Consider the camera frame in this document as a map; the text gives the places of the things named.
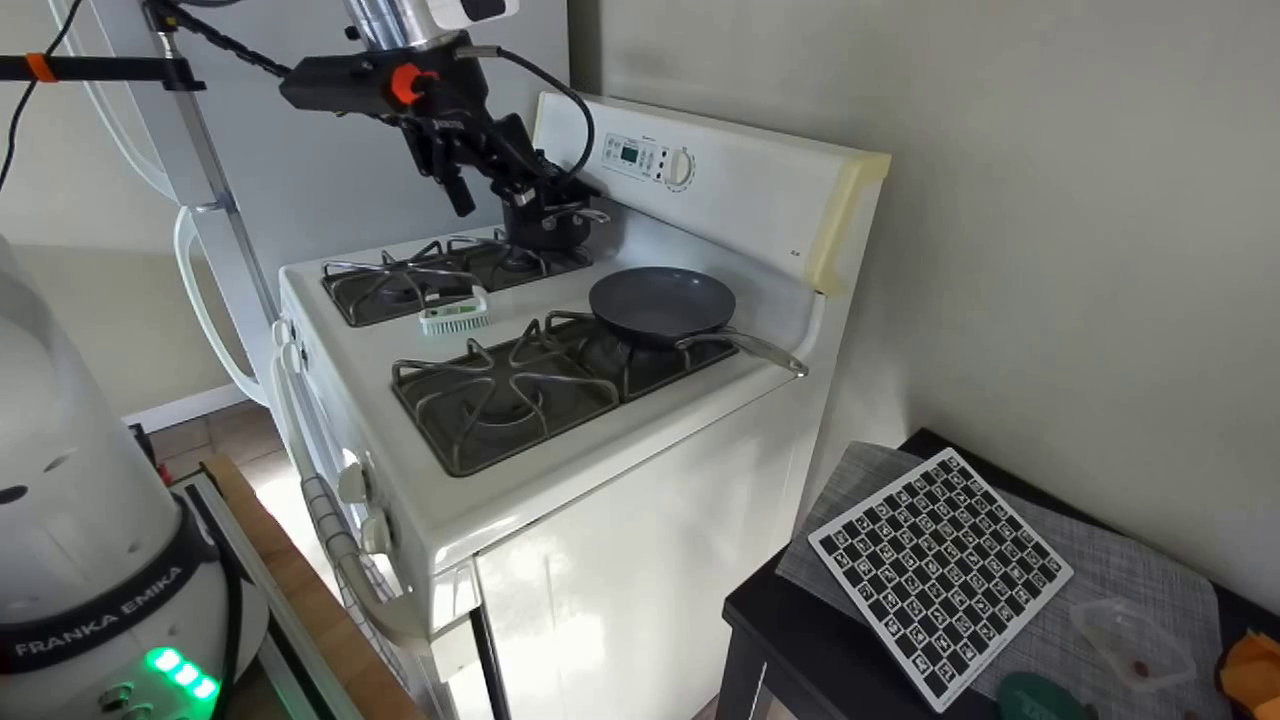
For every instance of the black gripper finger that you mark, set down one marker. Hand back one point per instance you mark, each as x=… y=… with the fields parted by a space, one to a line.
x=540 y=167
x=458 y=180

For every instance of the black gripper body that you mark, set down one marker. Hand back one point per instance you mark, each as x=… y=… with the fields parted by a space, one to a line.
x=460 y=104

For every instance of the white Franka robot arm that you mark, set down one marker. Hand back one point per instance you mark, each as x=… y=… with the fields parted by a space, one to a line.
x=80 y=466

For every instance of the white gas stove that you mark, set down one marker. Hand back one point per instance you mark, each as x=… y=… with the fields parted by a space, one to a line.
x=643 y=561

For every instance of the black saucepan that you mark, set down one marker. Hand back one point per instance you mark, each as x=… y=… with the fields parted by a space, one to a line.
x=584 y=237

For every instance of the black burner grate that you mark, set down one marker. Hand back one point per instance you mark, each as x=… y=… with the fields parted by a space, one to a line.
x=507 y=403
x=384 y=285

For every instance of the white timer dial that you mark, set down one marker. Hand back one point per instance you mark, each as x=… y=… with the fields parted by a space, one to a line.
x=683 y=167

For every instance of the dark grey frying pan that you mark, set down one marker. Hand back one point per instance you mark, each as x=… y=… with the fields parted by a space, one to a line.
x=663 y=305

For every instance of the wooden board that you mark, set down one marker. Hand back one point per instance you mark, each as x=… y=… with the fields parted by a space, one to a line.
x=305 y=600

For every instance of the black side table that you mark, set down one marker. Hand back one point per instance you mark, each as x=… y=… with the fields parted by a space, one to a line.
x=803 y=643

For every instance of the grey mat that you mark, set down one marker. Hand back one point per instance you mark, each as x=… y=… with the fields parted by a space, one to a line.
x=1146 y=575

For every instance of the green round object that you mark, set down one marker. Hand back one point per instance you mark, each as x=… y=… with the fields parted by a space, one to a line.
x=1040 y=698

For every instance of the clear plastic container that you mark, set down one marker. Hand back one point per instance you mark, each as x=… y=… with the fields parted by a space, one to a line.
x=1134 y=643

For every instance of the orange object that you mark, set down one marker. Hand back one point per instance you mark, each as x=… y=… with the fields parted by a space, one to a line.
x=1257 y=672

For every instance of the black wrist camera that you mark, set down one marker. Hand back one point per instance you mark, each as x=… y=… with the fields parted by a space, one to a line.
x=335 y=83

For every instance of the metal camera stand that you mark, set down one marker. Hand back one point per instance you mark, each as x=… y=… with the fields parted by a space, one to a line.
x=212 y=172

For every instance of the aluminium frame rail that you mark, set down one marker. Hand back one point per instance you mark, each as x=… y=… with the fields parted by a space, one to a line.
x=252 y=561

